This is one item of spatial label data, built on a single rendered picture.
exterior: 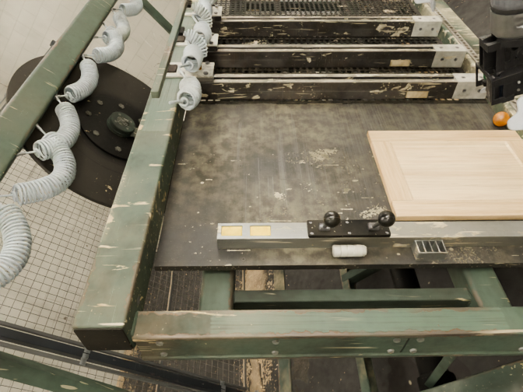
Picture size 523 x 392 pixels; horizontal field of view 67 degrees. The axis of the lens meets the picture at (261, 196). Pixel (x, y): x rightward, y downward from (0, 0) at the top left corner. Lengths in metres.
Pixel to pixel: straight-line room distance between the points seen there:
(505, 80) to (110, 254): 0.82
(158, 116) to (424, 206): 0.81
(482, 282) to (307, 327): 0.48
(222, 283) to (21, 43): 6.81
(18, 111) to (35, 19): 5.79
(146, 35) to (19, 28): 1.89
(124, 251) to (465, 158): 1.01
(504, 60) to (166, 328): 0.78
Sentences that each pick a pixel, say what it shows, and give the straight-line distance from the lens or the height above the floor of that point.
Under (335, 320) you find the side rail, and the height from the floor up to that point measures 1.45.
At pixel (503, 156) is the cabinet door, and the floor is 0.97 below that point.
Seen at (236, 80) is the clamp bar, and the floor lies 1.63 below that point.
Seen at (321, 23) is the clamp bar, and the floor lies 1.34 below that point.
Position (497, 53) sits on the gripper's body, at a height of 1.54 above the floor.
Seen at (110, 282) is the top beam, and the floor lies 1.83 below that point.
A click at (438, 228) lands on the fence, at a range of 1.07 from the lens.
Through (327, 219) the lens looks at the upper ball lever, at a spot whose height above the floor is 1.52.
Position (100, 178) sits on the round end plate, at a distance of 1.53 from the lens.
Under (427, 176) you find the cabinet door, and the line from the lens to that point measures 1.24.
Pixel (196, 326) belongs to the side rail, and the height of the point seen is 1.66.
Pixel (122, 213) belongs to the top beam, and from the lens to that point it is 0.98.
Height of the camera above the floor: 2.05
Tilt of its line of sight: 28 degrees down
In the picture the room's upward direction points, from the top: 60 degrees counter-clockwise
